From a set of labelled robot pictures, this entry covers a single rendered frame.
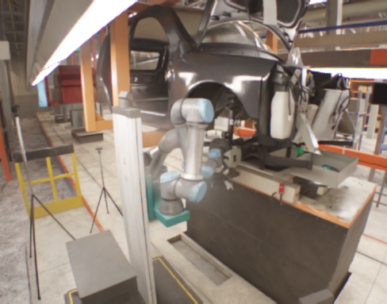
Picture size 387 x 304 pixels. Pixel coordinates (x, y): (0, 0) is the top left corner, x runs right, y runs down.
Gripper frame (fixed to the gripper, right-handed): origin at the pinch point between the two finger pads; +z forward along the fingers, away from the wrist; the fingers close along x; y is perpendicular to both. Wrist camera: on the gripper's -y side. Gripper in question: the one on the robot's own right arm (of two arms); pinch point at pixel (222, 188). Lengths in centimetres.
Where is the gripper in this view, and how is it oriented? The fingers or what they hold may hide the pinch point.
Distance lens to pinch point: 167.3
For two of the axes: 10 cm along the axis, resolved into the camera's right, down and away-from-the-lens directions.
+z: 2.1, 7.7, 6.0
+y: -3.4, 6.3, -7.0
